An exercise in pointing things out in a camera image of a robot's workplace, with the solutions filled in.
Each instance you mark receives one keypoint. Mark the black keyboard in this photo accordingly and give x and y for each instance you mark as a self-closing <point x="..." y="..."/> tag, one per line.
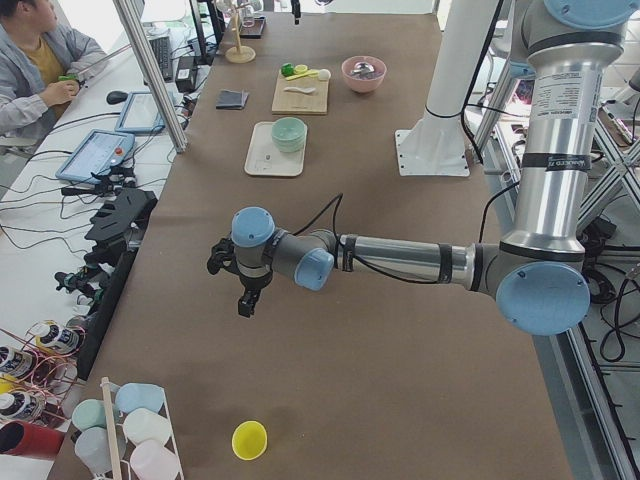
<point x="161" y="49"/>

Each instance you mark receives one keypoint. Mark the large pink ice bowl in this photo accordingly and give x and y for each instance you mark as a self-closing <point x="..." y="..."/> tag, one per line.
<point x="360" y="85"/>

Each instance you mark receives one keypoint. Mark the yellow plastic cup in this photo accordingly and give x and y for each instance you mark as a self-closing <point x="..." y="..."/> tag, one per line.
<point x="249" y="440"/>

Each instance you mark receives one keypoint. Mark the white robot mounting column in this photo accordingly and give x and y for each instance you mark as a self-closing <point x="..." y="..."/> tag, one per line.
<point x="435" y="146"/>

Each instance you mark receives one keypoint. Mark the light blue plastic cup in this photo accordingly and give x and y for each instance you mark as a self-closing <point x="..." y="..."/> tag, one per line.
<point x="132" y="396"/>

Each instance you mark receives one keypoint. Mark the mint green plastic cup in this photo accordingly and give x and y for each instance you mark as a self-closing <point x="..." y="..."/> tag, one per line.
<point x="89" y="413"/>

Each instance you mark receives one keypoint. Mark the green toy lime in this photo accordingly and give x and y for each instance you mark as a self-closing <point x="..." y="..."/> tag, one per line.
<point x="287" y="69"/>

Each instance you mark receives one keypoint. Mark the red cylinder cup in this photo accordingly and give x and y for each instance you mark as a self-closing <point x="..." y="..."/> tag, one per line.
<point x="29" y="440"/>

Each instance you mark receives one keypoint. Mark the bamboo cutting board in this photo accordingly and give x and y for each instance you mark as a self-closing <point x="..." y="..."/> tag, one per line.
<point x="284" y="103"/>

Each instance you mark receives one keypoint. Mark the white ceramic spoon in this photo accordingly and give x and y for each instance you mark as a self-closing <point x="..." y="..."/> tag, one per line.
<point x="300" y="90"/>

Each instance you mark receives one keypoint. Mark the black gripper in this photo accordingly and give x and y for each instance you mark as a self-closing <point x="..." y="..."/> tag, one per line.
<point x="252" y="283"/>

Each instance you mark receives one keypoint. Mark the stacked mint green bowls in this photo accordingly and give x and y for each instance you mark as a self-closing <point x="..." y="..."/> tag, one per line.
<point x="289" y="134"/>

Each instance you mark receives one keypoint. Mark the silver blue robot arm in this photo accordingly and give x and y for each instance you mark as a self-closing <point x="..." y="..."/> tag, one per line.
<point x="534" y="272"/>

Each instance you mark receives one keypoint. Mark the grey plastic cup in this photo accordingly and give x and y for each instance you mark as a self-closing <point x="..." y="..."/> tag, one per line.
<point x="92" y="448"/>

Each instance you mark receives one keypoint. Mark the white rectangular tray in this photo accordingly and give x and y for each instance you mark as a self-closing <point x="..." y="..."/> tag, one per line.
<point x="264" y="159"/>

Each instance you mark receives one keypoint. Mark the wooden cup rack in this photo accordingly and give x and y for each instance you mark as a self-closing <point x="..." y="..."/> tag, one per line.
<point x="120" y="447"/>

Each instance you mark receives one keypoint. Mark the black computer mouse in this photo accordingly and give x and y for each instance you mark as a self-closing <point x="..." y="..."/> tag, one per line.
<point x="116" y="97"/>

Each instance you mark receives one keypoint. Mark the seated person grey jacket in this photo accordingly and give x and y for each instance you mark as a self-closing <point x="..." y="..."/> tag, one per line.
<point x="42" y="64"/>

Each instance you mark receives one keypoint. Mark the folded grey cloth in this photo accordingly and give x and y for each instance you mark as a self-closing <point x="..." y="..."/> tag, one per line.
<point x="231" y="100"/>

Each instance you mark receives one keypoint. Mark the wooden cup stand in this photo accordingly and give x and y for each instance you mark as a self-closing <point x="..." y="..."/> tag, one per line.
<point x="238" y="54"/>

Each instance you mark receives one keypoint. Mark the blue teach pendant tablet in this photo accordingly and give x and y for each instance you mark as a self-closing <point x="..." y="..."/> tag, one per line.
<point x="99" y="151"/>

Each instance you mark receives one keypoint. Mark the aluminium frame post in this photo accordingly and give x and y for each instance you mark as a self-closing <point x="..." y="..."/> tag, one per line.
<point x="151" y="72"/>

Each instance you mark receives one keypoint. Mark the pink plastic cup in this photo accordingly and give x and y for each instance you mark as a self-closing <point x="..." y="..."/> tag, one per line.
<point x="150" y="460"/>

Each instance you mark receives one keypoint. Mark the black tool holder rack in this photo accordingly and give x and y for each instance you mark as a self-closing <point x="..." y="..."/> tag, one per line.
<point x="107" y="266"/>

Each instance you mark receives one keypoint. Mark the metal ice scoop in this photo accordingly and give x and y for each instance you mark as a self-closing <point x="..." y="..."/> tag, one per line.
<point x="364" y="70"/>

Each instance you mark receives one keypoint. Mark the dark wooden tray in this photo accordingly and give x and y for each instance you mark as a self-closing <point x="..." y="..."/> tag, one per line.
<point x="252" y="27"/>

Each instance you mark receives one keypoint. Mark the white plastic cup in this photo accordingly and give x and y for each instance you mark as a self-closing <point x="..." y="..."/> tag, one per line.
<point x="142" y="424"/>

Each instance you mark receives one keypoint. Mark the yellow plastic knife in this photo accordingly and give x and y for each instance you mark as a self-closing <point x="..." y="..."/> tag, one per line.
<point x="309" y="73"/>

